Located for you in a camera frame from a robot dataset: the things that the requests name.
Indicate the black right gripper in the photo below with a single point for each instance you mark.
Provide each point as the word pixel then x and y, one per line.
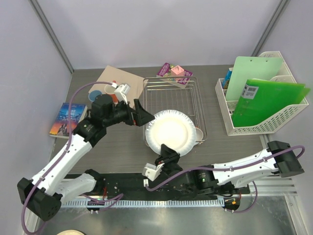
pixel 167 156

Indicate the orange ceramic mug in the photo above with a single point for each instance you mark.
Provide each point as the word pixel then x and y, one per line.
pixel 110 89

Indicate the pink cube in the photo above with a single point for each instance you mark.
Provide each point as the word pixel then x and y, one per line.
pixel 177 71

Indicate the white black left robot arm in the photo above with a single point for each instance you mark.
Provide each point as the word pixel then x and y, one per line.
pixel 44 193

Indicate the blue plastic cup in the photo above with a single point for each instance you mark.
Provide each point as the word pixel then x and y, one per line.
pixel 94 94

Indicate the light green clipboard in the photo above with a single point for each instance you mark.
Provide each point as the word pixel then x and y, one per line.
pixel 245 68

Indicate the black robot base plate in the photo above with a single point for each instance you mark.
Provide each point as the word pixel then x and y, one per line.
pixel 127 183

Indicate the blue white carton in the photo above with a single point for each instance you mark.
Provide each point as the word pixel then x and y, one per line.
pixel 226 80

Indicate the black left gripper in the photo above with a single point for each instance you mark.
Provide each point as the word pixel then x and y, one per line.
pixel 140 116

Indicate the metal wire dish rack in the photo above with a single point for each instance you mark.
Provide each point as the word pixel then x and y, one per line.
pixel 159 95

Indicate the white plastic file organizer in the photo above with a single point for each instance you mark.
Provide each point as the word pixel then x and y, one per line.
pixel 274 122

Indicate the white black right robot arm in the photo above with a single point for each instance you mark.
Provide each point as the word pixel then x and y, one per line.
pixel 232 177

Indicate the purple paperback book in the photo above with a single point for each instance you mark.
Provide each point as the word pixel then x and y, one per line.
pixel 180 81

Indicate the bright green plastic folder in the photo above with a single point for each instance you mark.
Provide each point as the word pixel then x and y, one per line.
pixel 261 99

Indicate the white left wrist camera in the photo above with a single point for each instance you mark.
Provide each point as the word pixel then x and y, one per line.
pixel 121 91

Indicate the orange white ceramic bowl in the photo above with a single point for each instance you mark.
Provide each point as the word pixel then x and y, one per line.
pixel 199 135

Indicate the cream round plate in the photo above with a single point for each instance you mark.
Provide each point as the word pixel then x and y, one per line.
pixel 71 232

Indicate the white slotted cable duct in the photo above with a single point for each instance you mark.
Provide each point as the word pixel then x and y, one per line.
pixel 84 202

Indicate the blue Jane Eyre book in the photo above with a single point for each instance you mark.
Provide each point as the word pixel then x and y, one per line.
pixel 59 127

